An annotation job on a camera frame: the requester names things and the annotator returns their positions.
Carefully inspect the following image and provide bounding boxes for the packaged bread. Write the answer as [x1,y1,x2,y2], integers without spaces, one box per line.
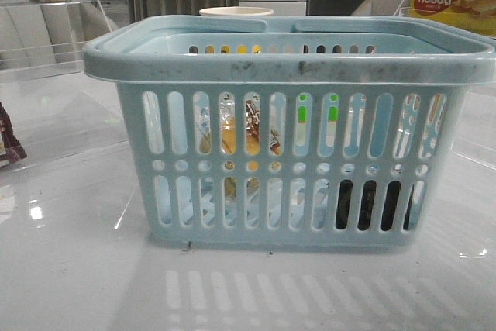
[199,95,281,200]

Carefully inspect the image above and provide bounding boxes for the dark tissue pack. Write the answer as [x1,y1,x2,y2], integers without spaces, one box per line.
[335,180,401,231]

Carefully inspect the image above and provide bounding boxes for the light blue plastic basket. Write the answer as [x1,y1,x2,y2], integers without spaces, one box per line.
[83,16,495,249]

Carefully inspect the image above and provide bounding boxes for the cream paper cup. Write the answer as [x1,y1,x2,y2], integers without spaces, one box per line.
[199,6,274,17]

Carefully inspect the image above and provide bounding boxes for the clear acrylic shelf left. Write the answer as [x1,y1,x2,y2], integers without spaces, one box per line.
[1,0,127,181]

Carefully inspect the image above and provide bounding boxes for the dark brown snack packet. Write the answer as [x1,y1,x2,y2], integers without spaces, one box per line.
[0,105,27,167]

